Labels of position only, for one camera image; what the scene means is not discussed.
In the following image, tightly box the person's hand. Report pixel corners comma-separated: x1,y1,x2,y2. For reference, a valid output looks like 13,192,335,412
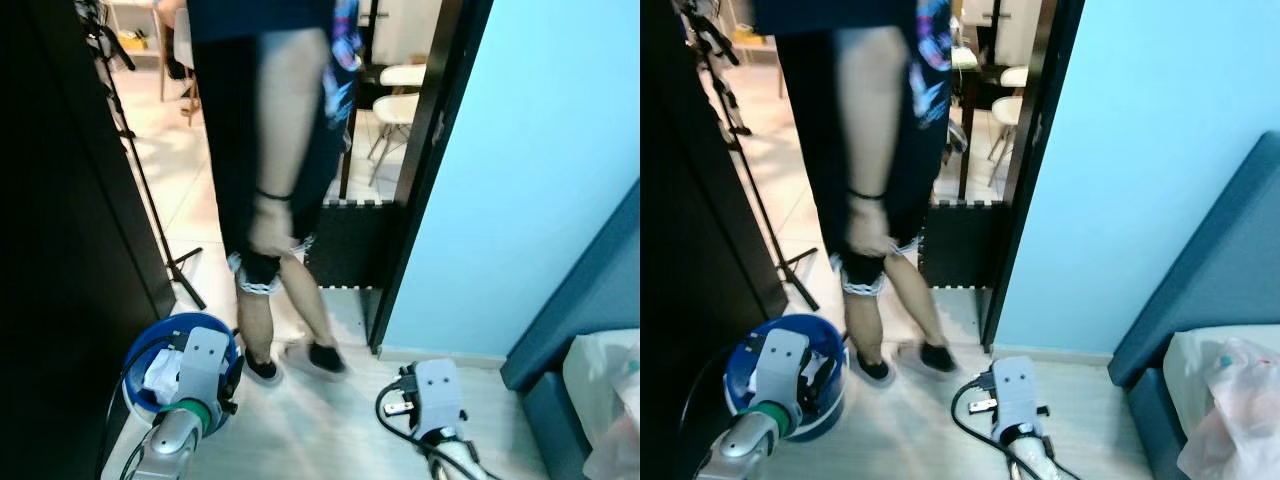
250,198,297,257
850,198,894,257

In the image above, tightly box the blue round waste bin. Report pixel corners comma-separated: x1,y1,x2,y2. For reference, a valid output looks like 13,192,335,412
120,312,246,438
723,313,851,443

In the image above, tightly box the black foam puzzle mat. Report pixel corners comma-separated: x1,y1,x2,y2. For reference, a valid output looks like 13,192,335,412
303,198,403,293
917,198,1011,293

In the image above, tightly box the mattress with beige sheet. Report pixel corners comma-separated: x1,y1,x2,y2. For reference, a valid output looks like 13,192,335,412
1165,325,1280,441
562,328,641,471

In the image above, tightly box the black wardrobe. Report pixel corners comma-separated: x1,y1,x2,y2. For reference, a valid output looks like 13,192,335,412
0,0,179,480
640,0,791,480

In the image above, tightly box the translucent plastic bag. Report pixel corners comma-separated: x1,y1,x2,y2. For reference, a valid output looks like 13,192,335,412
583,345,641,480
1178,338,1280,480

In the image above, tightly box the person in dark dress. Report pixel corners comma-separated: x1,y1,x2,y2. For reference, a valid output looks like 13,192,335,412
775,0,963,386
185,0,363,386

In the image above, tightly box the white shelf unit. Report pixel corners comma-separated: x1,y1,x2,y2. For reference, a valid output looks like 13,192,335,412
100,0,163,69
725,0,783,69

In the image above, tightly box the black tripod stand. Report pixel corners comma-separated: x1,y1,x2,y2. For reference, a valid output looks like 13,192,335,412
680,0,821,311
75,0,209,311

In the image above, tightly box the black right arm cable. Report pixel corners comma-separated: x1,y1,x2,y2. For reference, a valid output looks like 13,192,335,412
375,385,501,480
950,378,1083,480

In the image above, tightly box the light grey right wrist camera mount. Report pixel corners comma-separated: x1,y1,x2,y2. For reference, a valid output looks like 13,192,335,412
990,355,1043,431
413,358,467,437

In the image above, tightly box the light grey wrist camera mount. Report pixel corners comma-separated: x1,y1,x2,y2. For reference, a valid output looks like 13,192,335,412
752,330,811,413
175,327,232,411
990,355,1043,431
413,358,467,437

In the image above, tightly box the light grey left wrist camera mount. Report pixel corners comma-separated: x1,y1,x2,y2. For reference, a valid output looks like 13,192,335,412
175,327,232,411
752,330,811,413

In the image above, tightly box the blue upholstered bed frame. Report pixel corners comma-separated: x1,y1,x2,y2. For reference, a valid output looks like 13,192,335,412
1108,130,1280,480
500,180,641,480

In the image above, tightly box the black door frame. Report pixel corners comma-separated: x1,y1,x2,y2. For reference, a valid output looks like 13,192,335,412
978,0,1088,354
365,0,496,356

